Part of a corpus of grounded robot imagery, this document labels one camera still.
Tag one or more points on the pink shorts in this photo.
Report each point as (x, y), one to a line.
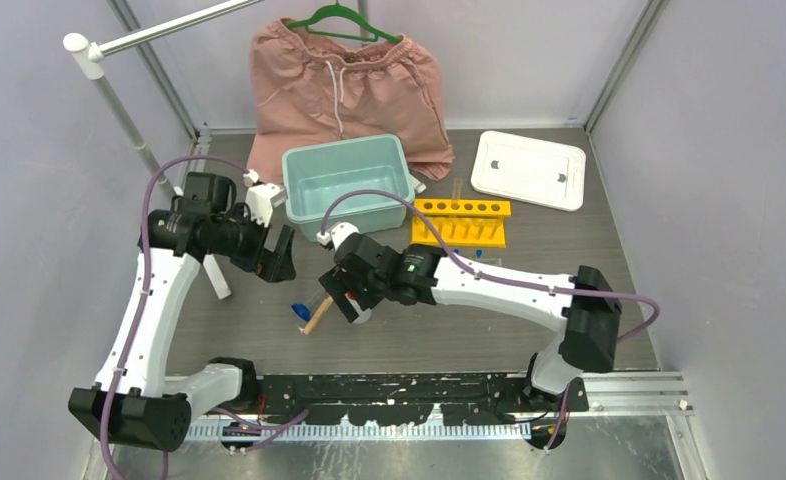
(310, 90)

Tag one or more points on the green clothes hanger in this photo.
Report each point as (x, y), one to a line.
(336, 20)

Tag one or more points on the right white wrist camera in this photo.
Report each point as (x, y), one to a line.
(332, 238)

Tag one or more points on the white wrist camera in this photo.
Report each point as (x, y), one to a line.
(262, 198)
(332, 238)

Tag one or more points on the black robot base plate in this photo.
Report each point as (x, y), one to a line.
(468, 398)

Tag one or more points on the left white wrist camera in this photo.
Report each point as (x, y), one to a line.
(262, 198)

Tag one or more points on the teal plastic bin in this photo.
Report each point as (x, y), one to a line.
(316, 176)

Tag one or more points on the wooden test tube clamp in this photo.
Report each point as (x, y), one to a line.
(318, 315)

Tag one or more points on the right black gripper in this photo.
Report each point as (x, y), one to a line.
(335, 280)

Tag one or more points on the white metal clothes rack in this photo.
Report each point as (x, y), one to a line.
(88, 55)

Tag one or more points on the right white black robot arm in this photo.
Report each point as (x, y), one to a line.
(580, 309)

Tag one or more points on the yellow test tube rack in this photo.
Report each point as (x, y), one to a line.
(468, 222)

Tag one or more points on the white plastic tray lid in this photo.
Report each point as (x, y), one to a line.
(529, 170)

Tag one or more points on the white red wash bottle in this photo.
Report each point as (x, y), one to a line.
(364, 315)

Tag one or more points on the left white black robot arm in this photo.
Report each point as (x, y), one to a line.
(131, 401)

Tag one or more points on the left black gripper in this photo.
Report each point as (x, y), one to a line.
(271, 265)

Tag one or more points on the clear well plate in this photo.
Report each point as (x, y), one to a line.
(479, 264)

